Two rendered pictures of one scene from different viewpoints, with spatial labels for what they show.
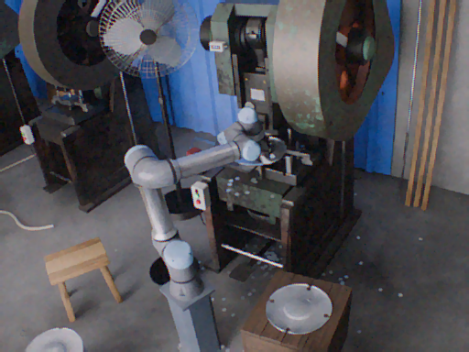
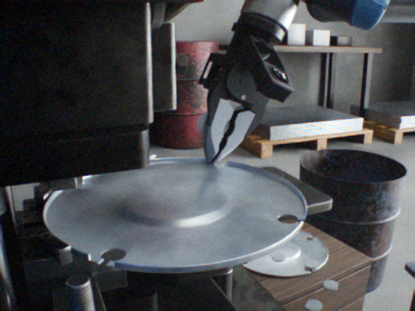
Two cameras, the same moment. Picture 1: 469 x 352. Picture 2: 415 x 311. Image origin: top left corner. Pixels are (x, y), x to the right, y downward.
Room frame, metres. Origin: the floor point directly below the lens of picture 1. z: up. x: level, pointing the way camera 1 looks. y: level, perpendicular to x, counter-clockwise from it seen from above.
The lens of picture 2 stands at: (2.34, 0.11, 0.97)
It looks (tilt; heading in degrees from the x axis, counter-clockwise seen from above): 18 degrees down; 209
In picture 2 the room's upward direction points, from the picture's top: straight up
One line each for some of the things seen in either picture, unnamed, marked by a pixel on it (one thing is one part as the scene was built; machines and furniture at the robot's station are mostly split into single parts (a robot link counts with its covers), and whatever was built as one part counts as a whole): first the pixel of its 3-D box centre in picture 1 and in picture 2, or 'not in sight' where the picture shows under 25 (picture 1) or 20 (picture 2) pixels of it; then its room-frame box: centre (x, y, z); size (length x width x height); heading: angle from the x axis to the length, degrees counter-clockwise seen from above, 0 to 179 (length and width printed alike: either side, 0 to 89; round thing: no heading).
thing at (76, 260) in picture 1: (84, 280); not in sight; (1.84, 0.92, 0.16); 0.34 x 0.24 x 0.34; 114
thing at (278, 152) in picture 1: (257, 149); (175, 199); (1.98, -0.13, 0.78); 0.29 x 0.29 x 0.01
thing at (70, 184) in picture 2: not in sight; (64, 164); (2.07, -0.20, 0.84); 0.05 x 0.03 x 0.04; 52
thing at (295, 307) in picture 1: (299, 307); (278, 249); (1.31, -0.21, 0.35); 0.29 x 0.29 x 0.01
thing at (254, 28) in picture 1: (263, 49); not in sight; (2.08, -0.20, 1.27); 0.21 x 0.12 x 0.34; 142
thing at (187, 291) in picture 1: (184, 280); not in sight; (1.42, 0.27, 0.50); 0.15 x 0.15 x 0.10
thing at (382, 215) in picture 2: not in sight; (345, 219); (0.77, -0.10, 0.24); 0.42 x 0.42 x 0.48
